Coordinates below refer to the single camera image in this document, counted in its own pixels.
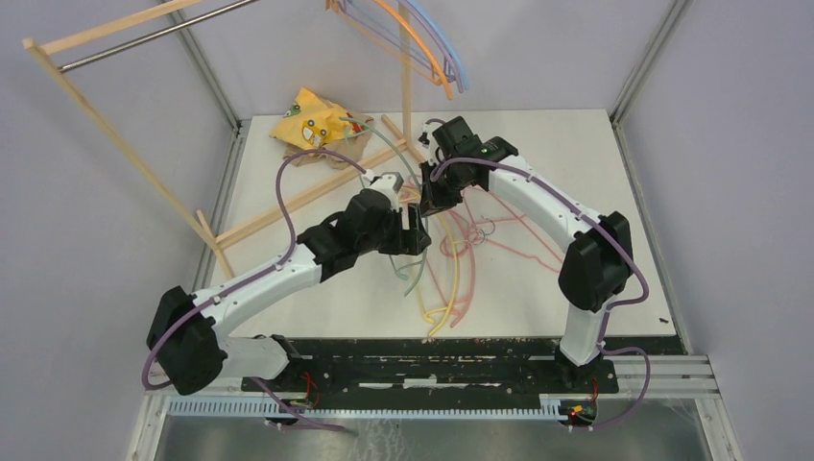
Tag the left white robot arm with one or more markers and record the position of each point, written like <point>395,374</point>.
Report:
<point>190,335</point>

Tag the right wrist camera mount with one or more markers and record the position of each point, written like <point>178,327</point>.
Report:
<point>427,143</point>

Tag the white slotted cable duct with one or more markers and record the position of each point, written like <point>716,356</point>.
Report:
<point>265,407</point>

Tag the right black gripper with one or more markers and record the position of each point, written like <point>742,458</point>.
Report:
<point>434,200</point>

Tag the yellow garment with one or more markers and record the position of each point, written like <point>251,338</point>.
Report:
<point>305,105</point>

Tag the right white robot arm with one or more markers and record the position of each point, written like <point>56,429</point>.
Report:
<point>598,253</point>

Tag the pink wire hanger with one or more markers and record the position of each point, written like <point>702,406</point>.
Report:
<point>477,231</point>
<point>514,240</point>

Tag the pink plastic hanger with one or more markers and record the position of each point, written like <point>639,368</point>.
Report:
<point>437,273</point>

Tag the pink wire hanger lower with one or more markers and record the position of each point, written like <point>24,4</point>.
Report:
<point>514,240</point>

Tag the yellow hanger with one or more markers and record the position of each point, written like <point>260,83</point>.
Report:
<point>439,317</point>

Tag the purple hanger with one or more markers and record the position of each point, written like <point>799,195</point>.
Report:
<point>432,38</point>

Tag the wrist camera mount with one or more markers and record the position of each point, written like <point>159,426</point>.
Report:
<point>427,143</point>
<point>388,184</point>

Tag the orange hanger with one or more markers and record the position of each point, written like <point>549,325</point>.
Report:
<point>413,44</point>

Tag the wooden clothes rack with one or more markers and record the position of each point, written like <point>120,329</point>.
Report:
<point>217,244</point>

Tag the metal rack rod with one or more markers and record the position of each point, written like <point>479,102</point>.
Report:
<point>126,46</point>

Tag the light blue hanger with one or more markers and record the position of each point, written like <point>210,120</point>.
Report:
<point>453,67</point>

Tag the beige cloth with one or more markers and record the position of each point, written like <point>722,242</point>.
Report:
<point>348,137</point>

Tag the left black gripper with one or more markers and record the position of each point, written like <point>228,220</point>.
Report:
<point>410,241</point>

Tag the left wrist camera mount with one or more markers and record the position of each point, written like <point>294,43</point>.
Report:
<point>388,184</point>

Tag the pink wire hanger upper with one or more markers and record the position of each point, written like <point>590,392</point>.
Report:
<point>477,231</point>

